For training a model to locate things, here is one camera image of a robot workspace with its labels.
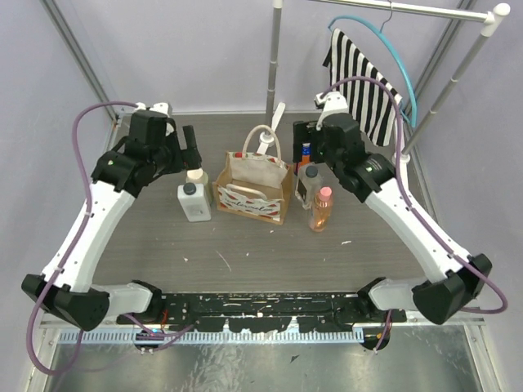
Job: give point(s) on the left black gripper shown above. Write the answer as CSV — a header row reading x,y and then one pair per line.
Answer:
x,y
189,148

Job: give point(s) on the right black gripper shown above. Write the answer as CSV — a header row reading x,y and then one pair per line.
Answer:
x,y
301,133

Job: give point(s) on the blue cap orange bottle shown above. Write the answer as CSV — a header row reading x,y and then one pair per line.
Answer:
x,y
306,154

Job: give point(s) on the cream cap bottle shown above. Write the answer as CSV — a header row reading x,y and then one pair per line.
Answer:
x,y
199,176

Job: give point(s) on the clear bottle grey cap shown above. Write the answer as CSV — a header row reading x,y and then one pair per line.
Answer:
x,y
309,182

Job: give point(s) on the white bottle grey cap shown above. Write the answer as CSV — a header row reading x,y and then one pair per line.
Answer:
x,y
194,202

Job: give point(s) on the pink cap lotion bottle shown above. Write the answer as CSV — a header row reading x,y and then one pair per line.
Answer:
x,y
321,208

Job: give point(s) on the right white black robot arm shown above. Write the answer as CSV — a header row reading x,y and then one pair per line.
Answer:
x,y
452,276

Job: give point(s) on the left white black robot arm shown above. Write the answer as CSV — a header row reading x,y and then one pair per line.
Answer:
x,y
65,289

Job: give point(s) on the black white striped cloth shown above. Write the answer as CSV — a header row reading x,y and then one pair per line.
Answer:
x,y
369,104

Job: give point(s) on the blue clothes hanger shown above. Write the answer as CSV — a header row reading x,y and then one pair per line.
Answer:
x,y
378,32

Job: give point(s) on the metal clothes rack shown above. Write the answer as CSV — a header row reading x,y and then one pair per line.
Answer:
x,y
430,47

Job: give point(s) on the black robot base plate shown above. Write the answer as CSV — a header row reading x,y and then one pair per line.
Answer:
x,y
262,312

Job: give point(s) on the slotted cable duct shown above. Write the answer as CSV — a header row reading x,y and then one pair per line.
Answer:
x,y
290,336

